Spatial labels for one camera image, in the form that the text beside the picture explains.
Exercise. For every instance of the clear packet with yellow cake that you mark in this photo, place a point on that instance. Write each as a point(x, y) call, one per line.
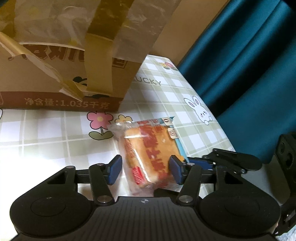
point(148, 148)

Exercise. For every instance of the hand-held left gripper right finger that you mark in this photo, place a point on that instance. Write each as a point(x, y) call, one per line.
point(175, 170)

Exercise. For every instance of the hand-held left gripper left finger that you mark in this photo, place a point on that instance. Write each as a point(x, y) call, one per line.
point(114, 170)

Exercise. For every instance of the checked tablecloth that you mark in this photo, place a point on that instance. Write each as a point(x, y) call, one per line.
point(161, 104)

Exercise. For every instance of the teal curtain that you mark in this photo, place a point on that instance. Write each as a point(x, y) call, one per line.
point(242, 69)

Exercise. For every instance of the cardboard box with plastic liner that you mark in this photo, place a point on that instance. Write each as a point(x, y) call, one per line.
point(57, 76)

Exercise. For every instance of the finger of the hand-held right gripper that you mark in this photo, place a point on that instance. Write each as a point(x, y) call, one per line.
point(240, 161)

